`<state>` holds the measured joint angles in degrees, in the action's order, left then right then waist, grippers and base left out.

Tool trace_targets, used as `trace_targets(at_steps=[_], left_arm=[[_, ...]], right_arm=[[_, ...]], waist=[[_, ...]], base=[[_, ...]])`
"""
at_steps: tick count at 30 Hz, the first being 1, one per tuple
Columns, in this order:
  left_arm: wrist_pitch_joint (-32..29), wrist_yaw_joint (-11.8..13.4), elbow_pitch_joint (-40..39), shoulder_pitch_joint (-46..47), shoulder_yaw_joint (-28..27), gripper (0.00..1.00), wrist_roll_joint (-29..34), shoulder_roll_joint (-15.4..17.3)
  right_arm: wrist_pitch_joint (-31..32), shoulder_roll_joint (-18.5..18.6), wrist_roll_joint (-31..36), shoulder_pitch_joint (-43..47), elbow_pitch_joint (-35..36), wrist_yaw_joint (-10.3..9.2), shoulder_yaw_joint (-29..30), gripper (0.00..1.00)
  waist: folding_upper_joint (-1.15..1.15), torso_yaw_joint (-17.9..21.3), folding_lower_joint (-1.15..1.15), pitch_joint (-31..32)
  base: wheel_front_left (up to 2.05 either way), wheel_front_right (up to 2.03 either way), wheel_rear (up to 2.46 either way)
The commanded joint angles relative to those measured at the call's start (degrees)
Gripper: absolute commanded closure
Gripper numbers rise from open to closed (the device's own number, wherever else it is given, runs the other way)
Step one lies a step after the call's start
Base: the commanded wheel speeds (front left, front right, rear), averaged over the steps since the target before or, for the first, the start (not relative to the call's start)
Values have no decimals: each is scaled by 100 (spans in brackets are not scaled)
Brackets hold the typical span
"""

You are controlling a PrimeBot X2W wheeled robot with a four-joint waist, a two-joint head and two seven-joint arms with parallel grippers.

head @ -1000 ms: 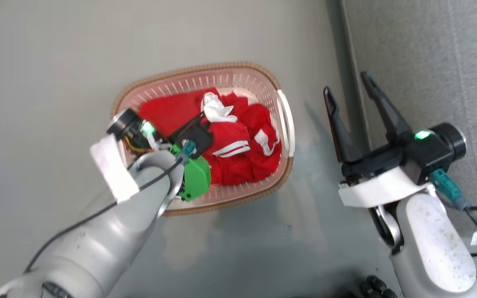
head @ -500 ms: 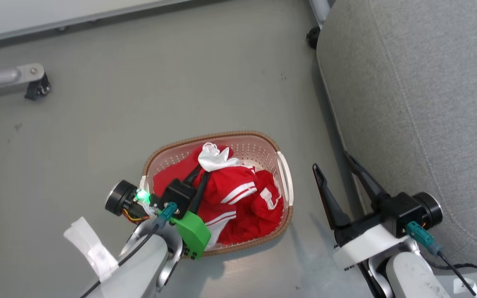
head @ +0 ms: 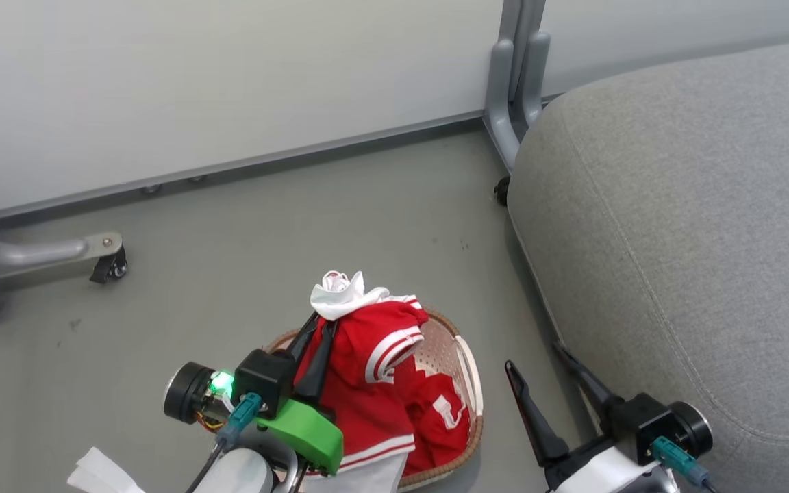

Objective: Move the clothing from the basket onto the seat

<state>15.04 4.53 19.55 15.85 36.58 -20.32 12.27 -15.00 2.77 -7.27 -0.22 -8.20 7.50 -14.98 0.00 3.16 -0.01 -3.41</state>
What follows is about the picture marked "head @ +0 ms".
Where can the grey fabric sofa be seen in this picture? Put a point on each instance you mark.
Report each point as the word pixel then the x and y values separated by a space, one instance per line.
pixel 682 239

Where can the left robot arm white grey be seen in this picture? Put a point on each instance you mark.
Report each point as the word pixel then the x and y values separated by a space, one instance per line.
pixel 240 476

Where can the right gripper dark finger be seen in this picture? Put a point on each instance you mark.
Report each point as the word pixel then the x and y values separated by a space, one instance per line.
pixel 537 424
pixel 590 387

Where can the red white sports garment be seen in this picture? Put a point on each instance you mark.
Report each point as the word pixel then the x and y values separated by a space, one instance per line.
pixel 374 404

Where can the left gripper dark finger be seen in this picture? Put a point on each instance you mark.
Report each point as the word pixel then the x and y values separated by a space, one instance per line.
pixel 303 337
pixel 318 373

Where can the black caster beside sofa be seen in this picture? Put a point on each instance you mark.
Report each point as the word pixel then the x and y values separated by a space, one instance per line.
pixel 502 190

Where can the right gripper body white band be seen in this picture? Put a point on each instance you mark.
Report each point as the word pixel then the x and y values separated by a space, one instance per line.
pixel 614 472

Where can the black caster under bolted foot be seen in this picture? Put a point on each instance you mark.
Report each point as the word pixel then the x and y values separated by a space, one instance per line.
pixel 112 266

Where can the white folded fabric piece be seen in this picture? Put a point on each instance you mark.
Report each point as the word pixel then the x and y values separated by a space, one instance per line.
pixel 100 476

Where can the grey partition base rail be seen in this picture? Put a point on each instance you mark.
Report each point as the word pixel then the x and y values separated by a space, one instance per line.
pixel 244 168

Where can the grey partition post foot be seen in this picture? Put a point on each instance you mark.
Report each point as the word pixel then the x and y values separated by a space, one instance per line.
pixel 512 89

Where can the cream perforated laundry basket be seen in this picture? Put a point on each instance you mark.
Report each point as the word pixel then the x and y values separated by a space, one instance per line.
pixel 459 356

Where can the grey partition foot with bolt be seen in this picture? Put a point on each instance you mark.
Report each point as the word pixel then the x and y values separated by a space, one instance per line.
pixel 31 252

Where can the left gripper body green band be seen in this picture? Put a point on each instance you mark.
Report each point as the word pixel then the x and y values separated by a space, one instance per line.
pixel 302 431

